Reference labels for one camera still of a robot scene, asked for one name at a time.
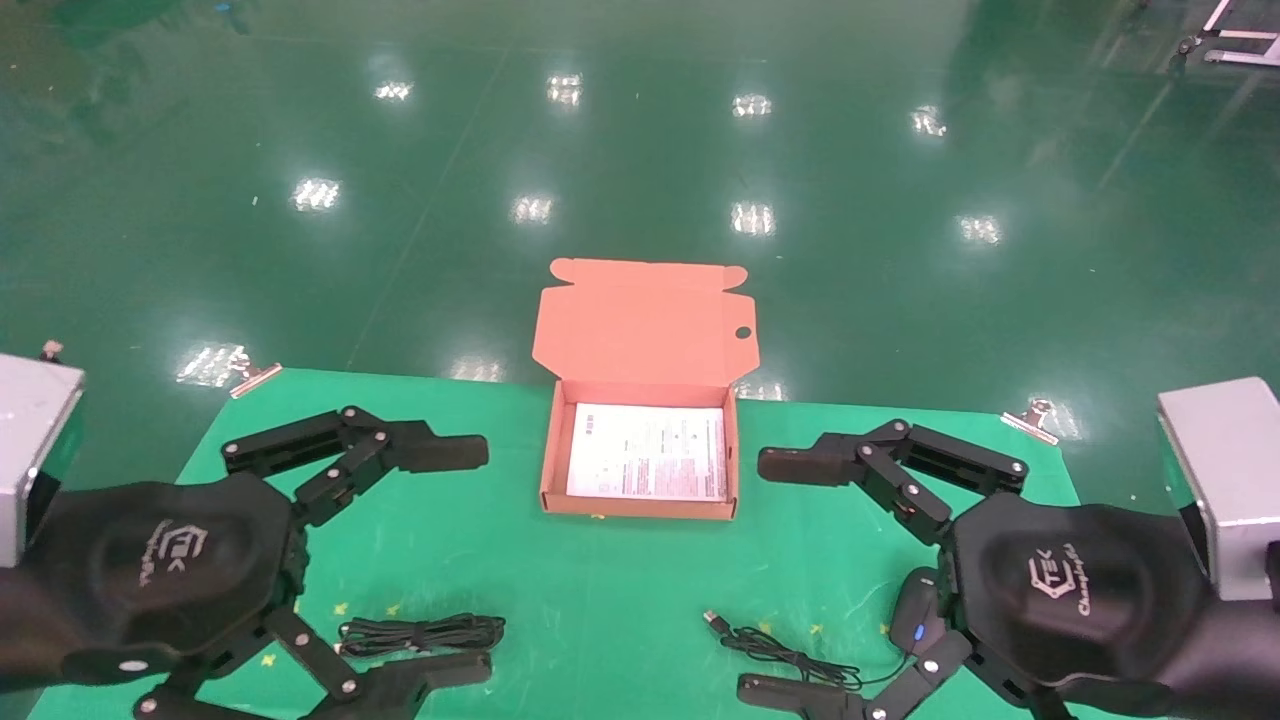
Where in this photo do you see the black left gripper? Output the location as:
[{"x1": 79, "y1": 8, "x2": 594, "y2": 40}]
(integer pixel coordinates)
[{"x1": 0, "y1": 405, "x2": 494, "y2": 720}]

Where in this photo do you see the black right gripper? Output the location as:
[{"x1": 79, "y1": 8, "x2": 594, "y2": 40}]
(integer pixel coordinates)
[{"x1": 944, "y1": 492, "x2": 1280, "y2": 720}]

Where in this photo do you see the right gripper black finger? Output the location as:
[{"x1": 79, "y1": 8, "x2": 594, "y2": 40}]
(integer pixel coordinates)
[
  {"x1": 737, "y1": 631, "x2": 1077, "y2": 720},
  {"x1": 757, "y1": 419, "x2": 1030, "y2": 547}
]

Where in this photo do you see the black data cable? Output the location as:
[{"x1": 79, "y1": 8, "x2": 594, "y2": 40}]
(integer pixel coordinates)
[{"x1": 335, "y1": 612, "x2": 507, "y2": 660}]

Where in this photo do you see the orange cardboard box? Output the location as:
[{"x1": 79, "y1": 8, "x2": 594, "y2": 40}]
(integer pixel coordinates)
[{"x1": 532, "y1": 257, "x2": 761, "y2": 522}]

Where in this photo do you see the white printed instruction sheet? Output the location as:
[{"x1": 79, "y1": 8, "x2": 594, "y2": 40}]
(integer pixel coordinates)
[{"x1": 566, "y1": 402, "x2": 728, "y2": 502}]

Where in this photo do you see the metal binder clip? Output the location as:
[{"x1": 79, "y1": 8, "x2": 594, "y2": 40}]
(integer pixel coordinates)
[
  {"x1": 227, "y1": 348, "x2": 285, "y2": 400},
  {"x1": 1000, "y1": 397, "x2": 1062, "y2": 447}
]

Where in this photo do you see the green table mat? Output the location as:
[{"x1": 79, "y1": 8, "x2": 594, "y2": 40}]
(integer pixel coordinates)
[{"x1": 25, "y1": 367, "x2": 1111, "y2": 720}]

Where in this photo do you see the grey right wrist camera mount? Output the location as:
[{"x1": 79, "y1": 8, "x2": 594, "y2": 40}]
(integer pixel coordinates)
[{"x1": 1157, "y1": 377, "x2": 1280, "y2": 602}]

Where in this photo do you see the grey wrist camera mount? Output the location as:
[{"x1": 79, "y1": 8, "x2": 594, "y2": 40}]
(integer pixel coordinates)
[
  {"x1": 0, "y1": 340, "x2": 87, "y2": 569},
  {"x1": 1157, "y1": 377, "x2": 1280, "y2": 602}
]

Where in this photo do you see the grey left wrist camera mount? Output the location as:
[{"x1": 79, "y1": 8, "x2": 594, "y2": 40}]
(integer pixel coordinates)
[{"x1": 0, "y1": 340, "x2": 87, "y2": 569}]

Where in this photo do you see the white metal cart frame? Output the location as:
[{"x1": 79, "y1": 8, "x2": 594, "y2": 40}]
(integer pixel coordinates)
[{"x1": 1170, "y1": 0, "x2": 1280, "y2": 73}]

